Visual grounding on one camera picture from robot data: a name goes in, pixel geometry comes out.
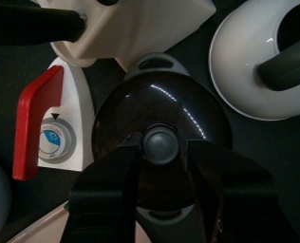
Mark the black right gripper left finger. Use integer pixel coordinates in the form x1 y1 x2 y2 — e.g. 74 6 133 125
61 144 144 243

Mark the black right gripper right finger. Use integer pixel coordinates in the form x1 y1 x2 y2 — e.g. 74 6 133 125
185 140 300 243

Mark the dark glass pot lid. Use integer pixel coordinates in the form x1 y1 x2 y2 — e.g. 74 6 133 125
90 70 235 220

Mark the black glass pot lid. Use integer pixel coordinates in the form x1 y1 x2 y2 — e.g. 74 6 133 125
90 51 235 243

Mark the pale pink board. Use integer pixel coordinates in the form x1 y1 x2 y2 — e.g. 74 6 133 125
6 200 154 243

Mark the white toy iron red handle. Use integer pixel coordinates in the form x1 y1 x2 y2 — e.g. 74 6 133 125
13 56 97 182

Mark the white toy kettle gray handle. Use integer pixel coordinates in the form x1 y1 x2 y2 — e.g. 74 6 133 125
208 0 300 122

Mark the cream toy saucepan black handle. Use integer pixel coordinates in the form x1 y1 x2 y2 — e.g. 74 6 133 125
0 0 217 72

